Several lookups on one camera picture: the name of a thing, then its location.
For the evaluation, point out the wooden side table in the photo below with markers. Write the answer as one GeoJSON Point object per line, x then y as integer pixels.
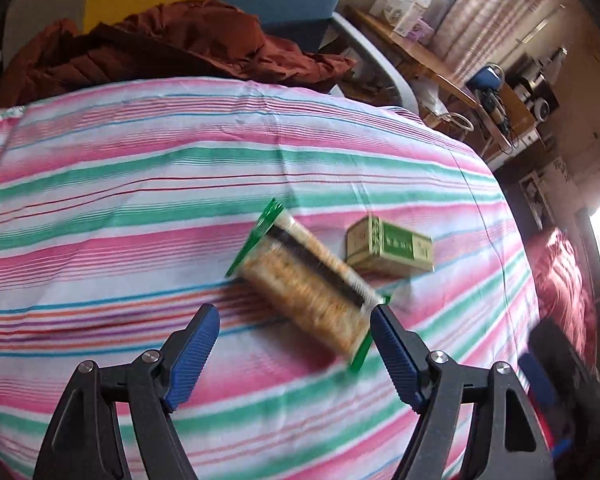
{"type": "Point", "coordinates": [415, 61]}

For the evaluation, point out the red pink blanket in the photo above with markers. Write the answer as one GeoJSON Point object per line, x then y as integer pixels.
{"type": "Point", "coordinates": [563, 292]}

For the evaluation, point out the dark red jacket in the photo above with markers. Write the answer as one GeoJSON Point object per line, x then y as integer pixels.
{"type": "Point", "coordinates": [190, 38]}

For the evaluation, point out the white boxes on table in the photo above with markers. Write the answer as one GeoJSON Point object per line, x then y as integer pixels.
{"type": "Point", "coordinates": [405, 18]}

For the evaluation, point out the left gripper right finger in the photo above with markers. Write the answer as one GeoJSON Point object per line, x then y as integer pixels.
{"type": "Point", "coordinates": [404, 355]}

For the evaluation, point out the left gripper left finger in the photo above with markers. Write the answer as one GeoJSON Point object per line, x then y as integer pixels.
{"type": "Point", "coordinates": [185, 353]}

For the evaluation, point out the green small box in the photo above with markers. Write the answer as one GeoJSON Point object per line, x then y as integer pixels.
{"type": "Point", "coordinates": [373, 244]}

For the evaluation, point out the pink curtain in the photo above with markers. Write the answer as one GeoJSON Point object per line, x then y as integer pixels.
{"type": "Point", "coordinates": [472, 31]}

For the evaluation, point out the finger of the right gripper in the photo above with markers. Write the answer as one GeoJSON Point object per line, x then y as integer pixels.
{"type": "Point", "coordinates": [541, 386]}

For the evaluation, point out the striped bed sheet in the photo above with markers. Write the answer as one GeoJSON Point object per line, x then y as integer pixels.
{"type": "Point", "coordinates": [122, 208]}

